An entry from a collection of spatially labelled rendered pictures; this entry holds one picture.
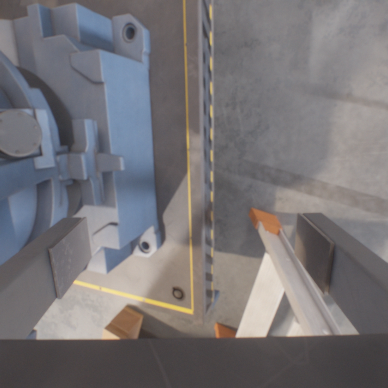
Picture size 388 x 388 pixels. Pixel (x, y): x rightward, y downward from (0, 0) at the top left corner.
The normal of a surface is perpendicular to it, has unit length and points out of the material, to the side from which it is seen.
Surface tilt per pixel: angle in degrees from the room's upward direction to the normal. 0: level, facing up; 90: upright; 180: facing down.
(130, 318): 90
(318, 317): 88
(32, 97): 90
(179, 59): 0
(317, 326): 88
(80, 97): 0
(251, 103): 0
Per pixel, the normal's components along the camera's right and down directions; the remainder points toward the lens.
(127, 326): 0.25, -0.90
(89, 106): -0.37, 0.26
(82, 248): 1.00, -0.02
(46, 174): 0.93, 0.09
